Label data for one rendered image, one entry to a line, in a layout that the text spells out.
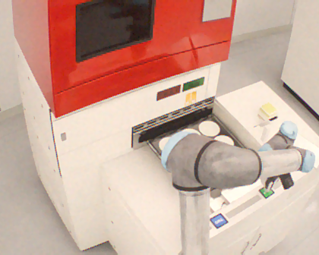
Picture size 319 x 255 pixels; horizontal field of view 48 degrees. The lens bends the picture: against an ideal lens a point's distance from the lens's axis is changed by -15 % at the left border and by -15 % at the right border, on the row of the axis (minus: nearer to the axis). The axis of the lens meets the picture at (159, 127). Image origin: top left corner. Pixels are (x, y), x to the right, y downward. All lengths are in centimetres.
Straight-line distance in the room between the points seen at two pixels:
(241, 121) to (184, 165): 93
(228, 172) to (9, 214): 201
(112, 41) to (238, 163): 66
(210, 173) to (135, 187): 84
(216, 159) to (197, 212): 20
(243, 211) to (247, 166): 62
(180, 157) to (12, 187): 201
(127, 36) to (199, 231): 70
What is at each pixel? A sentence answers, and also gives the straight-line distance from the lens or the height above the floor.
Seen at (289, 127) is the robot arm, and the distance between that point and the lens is 141.
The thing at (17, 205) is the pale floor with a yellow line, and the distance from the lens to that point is 278.
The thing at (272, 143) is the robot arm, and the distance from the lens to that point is 135.
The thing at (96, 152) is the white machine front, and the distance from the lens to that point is 178.
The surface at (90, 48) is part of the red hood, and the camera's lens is 137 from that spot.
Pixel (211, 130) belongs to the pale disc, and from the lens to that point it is 193.
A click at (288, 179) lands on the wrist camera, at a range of 153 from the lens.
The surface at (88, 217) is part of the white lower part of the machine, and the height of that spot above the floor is 43.
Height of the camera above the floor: 223
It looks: 44 degrees down
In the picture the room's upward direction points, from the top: 5 degrees clockwise
